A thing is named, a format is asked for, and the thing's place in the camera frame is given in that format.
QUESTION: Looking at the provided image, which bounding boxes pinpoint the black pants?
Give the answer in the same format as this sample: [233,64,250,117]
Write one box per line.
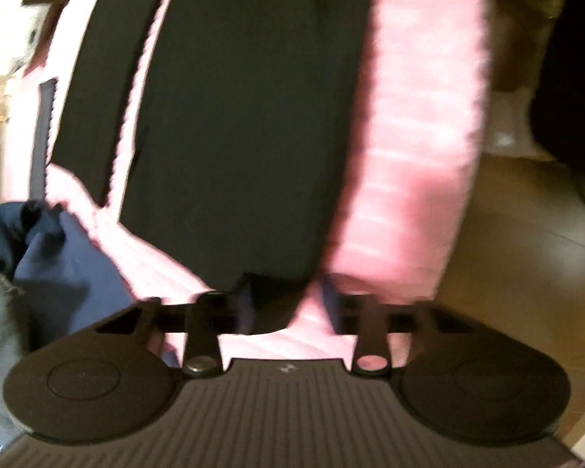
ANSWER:
[49,0,377,337]

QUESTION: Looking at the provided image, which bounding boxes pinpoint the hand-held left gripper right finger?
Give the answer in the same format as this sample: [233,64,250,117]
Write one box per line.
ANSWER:
[321,275,473,379]

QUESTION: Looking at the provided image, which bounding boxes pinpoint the pink blanket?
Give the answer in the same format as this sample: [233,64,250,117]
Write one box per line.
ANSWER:
[5,0,494,387]

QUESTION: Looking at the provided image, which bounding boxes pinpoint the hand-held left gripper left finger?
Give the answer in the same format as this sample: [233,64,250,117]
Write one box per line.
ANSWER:
[95,275,257,379]

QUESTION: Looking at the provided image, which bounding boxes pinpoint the grey cloth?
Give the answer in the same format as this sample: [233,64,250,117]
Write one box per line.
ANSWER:
[0,253,36,432]

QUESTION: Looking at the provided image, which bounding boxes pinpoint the navy blue garment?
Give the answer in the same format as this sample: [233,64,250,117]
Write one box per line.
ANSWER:
[0,199,144,352]

